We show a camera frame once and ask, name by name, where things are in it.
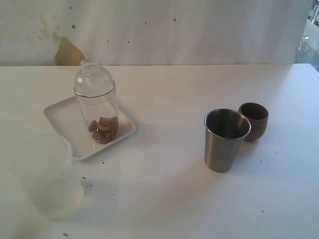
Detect white rectangular tray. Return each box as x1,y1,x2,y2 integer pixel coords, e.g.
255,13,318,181
44,97,135,161

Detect brown chunks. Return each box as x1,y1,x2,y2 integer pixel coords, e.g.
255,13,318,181
88,117,119,144

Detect translucent plastic container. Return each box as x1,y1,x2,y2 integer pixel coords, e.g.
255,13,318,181
9,133,84,220

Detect stainless steel cup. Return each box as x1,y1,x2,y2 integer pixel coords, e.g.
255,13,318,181
204,109,251,173

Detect brown wooden cup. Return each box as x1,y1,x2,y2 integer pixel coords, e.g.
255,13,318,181
238,102,269,142

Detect clear plastic measuring cup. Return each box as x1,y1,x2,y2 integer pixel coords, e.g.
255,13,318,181
74,93,120,144

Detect clear dome lid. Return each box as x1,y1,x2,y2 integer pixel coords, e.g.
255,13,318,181
73,59,116,105

